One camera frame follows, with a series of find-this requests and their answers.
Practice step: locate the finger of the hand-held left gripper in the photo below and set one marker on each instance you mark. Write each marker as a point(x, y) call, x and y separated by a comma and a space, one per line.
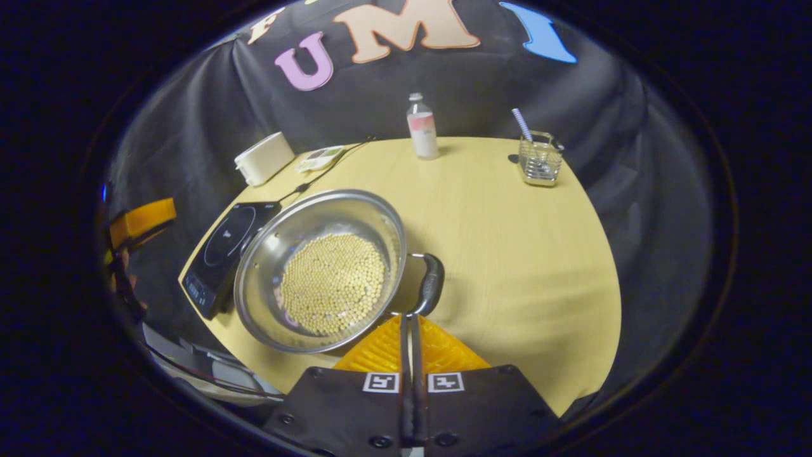
point(146, 219)

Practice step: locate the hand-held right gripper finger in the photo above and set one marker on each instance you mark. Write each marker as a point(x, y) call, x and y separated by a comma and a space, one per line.
point(418, 393)
point(405, 393)

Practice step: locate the black induction cooktop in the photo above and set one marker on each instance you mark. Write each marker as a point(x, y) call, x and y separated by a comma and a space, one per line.
point(219, 247)

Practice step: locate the pile of yellow soybeans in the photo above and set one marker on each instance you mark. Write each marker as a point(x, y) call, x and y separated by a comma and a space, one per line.
point(333, 285)

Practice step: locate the white toaster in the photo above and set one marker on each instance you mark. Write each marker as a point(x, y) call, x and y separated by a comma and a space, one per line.
point(263, 158)

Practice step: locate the white divided dish of beans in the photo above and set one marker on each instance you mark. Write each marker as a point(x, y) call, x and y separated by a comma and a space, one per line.
point(320, 158)

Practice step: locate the clear glass cup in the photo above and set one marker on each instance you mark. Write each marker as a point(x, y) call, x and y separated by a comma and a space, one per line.
point(540, 165)

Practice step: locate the small bottle with pink label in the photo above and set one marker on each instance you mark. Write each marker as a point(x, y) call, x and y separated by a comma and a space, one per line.
point(423, 133)

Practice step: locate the striped straw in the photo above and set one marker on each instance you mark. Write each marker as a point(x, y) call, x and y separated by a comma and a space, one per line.
point(521, 124)

